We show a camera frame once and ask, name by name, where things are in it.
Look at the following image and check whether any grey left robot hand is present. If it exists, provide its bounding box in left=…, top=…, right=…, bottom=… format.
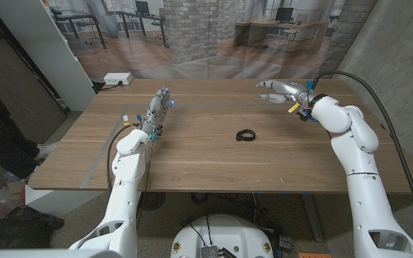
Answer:
left=141, top=85, right=175, bottom=140

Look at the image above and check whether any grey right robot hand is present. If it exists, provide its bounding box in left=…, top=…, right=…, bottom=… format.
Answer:
left=255, top=79, right=321, bottom=110

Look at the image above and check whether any black velcro strap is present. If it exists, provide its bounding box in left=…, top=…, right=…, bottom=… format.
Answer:
left=235, top=128, right=257, bottom=142

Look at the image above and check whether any white power strip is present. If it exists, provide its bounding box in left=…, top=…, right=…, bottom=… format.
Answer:
left=103, top=72, right=133, bottom=86

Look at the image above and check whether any black round grille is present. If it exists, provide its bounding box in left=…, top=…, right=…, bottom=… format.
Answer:
left=138, top=192, right=167, bottom=211

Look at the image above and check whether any printed office backdrop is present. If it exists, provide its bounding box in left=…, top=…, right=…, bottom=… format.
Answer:
left=44, top=0, right=378, bottom=80

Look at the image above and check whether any white cabinet panel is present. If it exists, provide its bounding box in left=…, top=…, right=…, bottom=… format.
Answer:
left=0, top=0, right=97, bottom=112

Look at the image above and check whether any grey table leg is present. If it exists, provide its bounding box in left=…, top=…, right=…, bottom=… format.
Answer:
left=301, top=193, right=325, bottom=243

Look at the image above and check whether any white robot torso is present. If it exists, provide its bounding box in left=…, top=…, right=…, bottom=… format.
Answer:
left=170, top=214, right=275, bottom=258

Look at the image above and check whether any dark wooden door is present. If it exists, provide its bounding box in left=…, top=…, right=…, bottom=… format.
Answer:
left=0, top=0, right=67, bottom=144

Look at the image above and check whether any black bag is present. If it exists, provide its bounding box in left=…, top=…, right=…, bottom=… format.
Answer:
left=0, top=206, right=65, bottom=250

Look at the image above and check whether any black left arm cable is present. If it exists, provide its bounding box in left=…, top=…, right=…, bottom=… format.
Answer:
left=106, top=123, right=143, bottom=194

